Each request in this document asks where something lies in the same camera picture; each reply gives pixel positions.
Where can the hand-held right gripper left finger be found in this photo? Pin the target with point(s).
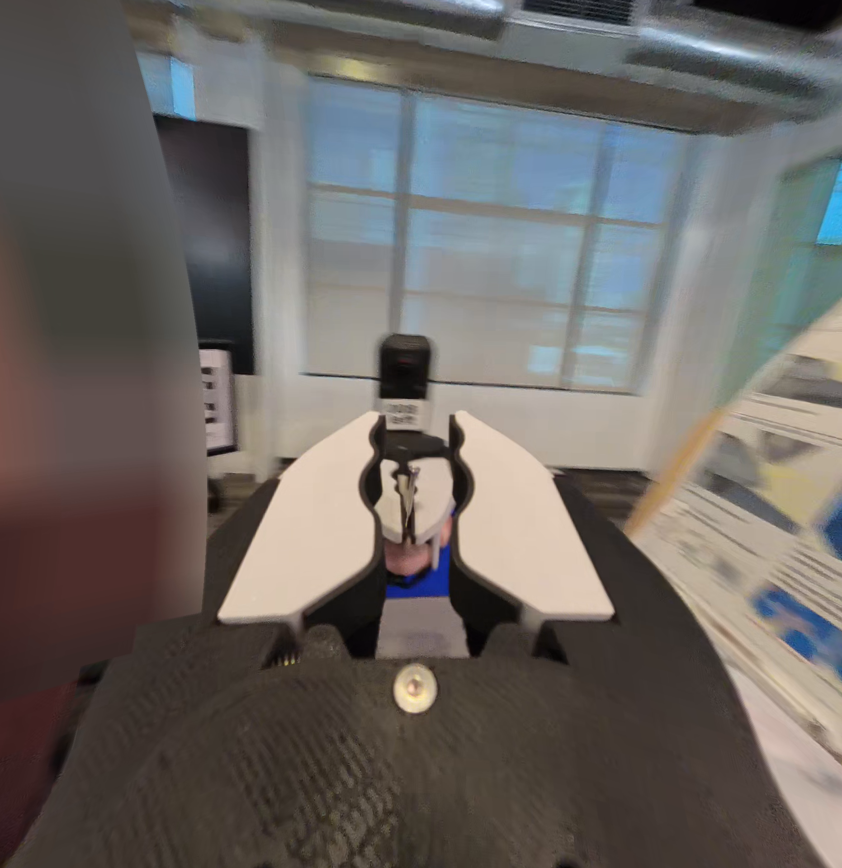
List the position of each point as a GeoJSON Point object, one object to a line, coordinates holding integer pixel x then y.
{"type": "Point", "coordinates": [306, 536]}

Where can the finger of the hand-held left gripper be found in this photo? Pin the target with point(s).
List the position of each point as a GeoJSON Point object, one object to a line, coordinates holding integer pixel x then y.
{"type": "Point", "coordinates": [390, 502]}
{"type": "Point", "coordinates": [434, 495]}

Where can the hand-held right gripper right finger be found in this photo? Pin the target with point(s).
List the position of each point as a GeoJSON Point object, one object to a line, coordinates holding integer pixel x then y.
{"type": "Point", "coordinates": [529, 536]}

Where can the small metal bolt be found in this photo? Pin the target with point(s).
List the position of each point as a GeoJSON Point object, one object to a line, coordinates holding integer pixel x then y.
{"type": "Point", "coordinates": [409, 502]}

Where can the blue plastic parts bin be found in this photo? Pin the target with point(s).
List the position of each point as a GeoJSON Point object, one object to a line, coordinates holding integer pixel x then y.
{"type": "Point", "coordinates": [421, 586]}

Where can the person's left hand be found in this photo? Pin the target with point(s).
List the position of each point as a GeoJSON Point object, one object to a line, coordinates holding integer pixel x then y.
{"type": "Point", "coordinates": [411, 559]}

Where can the large gridded window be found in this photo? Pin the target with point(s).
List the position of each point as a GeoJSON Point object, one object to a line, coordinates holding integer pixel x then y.
{"type": "Point", "coordinates": [489, 230]}

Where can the framed marker sign on stand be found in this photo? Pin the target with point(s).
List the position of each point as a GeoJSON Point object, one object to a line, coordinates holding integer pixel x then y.
{"type": "Point", "coordinates": [217, 400]}

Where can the printed instruction poster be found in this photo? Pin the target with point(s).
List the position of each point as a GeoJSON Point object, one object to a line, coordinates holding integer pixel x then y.
{"type": "Point", "coordinates": [767, 475]}

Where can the dark wall screen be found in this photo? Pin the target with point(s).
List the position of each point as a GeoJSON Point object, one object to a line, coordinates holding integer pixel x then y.
{"type": "Point", "coordinates": [204, 237]}

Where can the metal ceiling duct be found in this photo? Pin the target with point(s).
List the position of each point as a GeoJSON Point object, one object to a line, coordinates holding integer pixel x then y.
{"type": "Point", "coordinates": [733, 58]}

